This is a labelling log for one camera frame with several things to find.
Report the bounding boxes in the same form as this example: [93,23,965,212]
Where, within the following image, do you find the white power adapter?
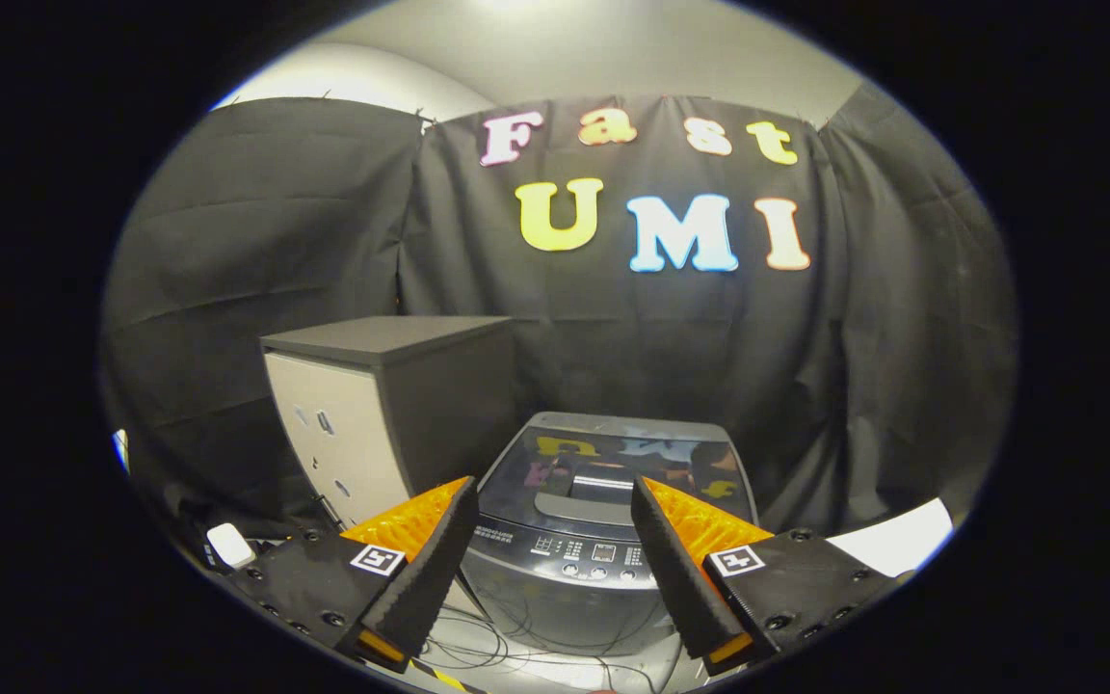
[206,523,256,571]

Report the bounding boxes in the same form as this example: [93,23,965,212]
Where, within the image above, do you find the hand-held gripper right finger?
[630,475,908,676]

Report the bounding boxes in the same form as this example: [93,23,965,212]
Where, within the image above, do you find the black backdrop cloth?
[100,85,1018,550]

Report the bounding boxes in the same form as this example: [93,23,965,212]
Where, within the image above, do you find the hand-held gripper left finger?
[227,475,481,674]

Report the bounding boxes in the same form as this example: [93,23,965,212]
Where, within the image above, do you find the yellow black hazard tape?
[406,655,484,694]

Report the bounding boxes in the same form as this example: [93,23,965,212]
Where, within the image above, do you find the thin black floor cables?
[420,602,672,693]

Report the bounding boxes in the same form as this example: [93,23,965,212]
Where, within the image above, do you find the grey cabinet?
[260,315,517,541]

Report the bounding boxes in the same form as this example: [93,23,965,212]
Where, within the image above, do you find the dark grey washing machine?
[459,412,760,658]

